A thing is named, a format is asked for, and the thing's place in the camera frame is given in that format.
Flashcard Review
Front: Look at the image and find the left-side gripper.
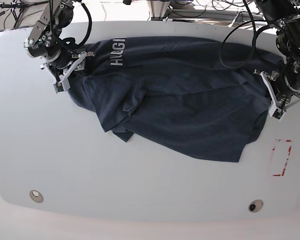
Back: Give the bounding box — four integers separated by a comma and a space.
254, 63, 300, 117

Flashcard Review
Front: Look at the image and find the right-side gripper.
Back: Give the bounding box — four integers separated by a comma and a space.
40, 50, 96, 83

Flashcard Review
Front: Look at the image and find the dark blue T-shirt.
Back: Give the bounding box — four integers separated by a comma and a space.
68, 36, 282, 163

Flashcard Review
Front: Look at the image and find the left-side robot arm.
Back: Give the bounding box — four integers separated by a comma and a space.
255, 0, 300, 120

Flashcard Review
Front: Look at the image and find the right-side robot arm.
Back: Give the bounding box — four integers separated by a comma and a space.
24, 0, 95, 93

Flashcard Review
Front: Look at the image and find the red tape rectangle marking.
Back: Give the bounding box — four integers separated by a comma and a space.
269, 139, 293, 177

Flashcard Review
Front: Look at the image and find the black tripod stand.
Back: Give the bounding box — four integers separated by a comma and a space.
0, 0, 49, 29

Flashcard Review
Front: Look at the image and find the right table grommet hole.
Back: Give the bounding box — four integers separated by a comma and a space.
248, 199, 264, 213

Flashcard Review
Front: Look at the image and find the table grommet hole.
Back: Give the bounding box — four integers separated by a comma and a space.
248, 199, 264, 213
29, 190, 44, 204

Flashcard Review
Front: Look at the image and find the left table grommet hole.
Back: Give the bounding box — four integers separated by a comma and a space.
29, 190, 44, 204

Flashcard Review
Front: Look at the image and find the left-side wrist camera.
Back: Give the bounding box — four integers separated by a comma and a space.
272, 108, 286, 121

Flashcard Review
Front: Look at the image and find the right-side wrist camera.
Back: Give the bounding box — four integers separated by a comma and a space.
53, 80, 70, 94

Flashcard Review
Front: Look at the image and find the right-side arm black cable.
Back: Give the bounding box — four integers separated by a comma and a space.
58, 0, 93, 52

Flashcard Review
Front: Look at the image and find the left-side arm black cable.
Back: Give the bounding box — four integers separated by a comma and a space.
218, 0, 278, 70

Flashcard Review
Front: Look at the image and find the metal frame post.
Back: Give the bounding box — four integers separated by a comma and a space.
147, 0, 171, 21

